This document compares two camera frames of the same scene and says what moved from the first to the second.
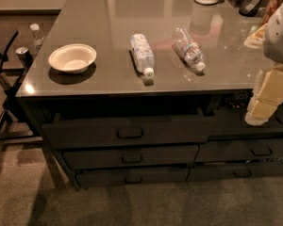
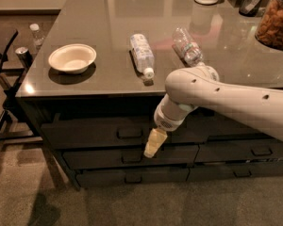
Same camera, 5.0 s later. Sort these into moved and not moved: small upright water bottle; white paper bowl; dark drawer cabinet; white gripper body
Moved: white gripper body
Not moved: dark drawer cabinet; small upright water bottle; white paper bowl
